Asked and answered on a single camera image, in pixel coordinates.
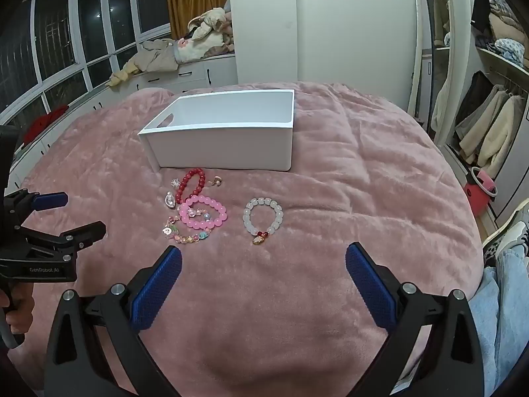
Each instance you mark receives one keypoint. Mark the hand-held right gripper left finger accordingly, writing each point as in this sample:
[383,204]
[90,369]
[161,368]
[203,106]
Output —
[159,285]

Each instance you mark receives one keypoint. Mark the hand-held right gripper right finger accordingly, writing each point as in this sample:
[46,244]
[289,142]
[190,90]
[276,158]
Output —
[370,285]

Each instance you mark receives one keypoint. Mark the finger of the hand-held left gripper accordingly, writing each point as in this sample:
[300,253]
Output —
[82,233]
[49,200]

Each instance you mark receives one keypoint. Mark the white plastic storage box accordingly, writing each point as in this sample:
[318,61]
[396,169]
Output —
[223,149]

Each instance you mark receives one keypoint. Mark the person's left hand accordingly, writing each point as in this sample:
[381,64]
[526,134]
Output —
[25,312]

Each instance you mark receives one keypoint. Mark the red cloth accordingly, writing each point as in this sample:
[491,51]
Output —
[43,124]

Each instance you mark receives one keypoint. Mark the pink fluffy blanket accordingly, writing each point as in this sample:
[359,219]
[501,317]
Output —
[330,198]

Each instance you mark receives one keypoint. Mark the silver star earring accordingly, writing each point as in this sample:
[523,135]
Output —
[176,182]

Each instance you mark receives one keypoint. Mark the person's leg in jeans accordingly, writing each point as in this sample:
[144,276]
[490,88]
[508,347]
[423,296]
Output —
[504,306]

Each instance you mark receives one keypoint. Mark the pair of sneakers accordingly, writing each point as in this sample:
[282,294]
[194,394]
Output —
[510,235]

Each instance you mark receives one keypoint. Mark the beige jacket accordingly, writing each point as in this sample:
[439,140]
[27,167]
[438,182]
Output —
[153,56]

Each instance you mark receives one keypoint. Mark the large grid window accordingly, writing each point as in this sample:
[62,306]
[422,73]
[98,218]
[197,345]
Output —
[95,16]

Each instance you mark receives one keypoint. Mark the cream hanging coat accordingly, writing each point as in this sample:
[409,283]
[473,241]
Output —
[496,140]

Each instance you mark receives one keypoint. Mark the white window cabinet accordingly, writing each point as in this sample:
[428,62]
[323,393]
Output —
[194,74]

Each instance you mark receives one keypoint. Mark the grey hanging coat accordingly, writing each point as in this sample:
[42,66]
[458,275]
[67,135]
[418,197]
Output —
[483,115]

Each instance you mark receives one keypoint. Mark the black hanging coat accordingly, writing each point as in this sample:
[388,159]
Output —
[475,95]

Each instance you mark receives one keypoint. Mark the white framed standing mirror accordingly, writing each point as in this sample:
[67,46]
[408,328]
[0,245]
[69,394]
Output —
[417,49]

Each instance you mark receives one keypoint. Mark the stack of folded clothes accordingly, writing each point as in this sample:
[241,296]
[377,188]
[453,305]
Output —
[504,20]

